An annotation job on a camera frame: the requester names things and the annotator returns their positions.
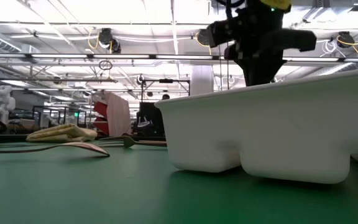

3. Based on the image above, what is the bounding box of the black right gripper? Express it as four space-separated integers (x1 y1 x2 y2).
208 0 318 87

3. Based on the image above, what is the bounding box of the copper fork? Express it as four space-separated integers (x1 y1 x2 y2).
99 135 168 149

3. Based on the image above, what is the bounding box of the copper spoon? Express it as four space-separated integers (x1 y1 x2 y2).
0 141 111 157

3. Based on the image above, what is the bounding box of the white plastic cutlery tray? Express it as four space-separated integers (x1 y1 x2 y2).
154 66 358 185

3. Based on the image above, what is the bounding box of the white column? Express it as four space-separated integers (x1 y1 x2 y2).
190 64 214 96

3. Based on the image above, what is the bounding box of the black equipment white disc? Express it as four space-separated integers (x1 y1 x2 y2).
134 101 165 138

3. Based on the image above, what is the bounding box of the red cart pink panel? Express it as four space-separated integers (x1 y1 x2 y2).
91 90 132 137

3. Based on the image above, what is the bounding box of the long ceiling light strip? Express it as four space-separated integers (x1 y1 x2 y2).
0 52 358 62

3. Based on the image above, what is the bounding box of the yellow checked folded cloth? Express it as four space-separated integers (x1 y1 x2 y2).
25 123 98 144

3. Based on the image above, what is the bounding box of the black ceiling cable reel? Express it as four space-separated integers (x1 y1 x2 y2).
196 28 211 47
97 27 122 54
336 30 356 49

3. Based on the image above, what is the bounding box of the white coiled ceiling cable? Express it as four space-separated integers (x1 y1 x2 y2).
321 39 337 55

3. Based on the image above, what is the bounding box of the black gantry frame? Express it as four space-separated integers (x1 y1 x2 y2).
140 78 191 103

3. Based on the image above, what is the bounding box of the hanging wire ring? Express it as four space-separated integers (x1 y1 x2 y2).
98 59 114 71

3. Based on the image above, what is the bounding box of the black wire frame enclosure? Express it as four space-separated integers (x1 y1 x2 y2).
32 105 89 128

